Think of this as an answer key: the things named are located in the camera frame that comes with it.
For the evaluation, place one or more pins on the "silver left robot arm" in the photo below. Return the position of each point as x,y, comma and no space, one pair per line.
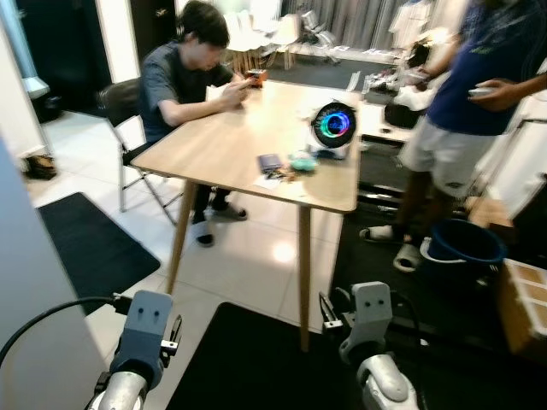
120,393

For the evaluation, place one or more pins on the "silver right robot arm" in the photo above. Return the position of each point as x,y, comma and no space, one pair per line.
385,386

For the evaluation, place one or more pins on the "large black floor mat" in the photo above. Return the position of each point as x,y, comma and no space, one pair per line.
256,367

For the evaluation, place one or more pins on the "small black floor mat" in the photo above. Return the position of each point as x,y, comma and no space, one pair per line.
90,248

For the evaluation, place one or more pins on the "white paper card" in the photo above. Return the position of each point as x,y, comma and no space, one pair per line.
267,182

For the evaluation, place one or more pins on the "black treadmill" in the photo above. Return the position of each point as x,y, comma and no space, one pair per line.
385,175

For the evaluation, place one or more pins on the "blue plastic bucket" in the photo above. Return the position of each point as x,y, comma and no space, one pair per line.
466,243

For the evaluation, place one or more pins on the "teal key pouch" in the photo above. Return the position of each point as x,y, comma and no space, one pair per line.
302,162

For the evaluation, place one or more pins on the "dark blue wallet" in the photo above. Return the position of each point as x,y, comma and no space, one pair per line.
271,162

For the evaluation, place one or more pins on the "wooden crate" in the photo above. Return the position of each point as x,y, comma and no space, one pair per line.
526,307

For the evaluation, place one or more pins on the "round white glowing fan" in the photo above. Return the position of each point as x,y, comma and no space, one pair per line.
333,126

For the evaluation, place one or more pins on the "light wooden table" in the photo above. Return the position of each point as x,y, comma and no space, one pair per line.
231,141

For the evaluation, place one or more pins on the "dark pair of shoes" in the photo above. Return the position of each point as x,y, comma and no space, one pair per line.
38,166

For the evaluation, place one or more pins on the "black folding chair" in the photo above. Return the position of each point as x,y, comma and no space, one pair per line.
120,102

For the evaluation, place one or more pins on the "orange drink can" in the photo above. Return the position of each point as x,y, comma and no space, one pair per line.
257,79

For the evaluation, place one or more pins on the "seated person in grey shirt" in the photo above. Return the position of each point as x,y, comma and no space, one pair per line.
175,81

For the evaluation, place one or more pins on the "standing person in blue shirt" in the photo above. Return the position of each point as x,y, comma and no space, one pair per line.
479,77

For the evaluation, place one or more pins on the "grey curtain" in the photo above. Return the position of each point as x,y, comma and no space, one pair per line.
376,21

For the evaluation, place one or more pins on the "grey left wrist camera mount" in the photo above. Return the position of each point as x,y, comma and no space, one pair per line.
144,333

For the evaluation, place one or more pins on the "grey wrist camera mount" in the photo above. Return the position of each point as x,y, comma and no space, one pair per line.
144,333
369,316

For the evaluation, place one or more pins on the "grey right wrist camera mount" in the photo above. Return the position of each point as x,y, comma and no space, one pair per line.
369,316

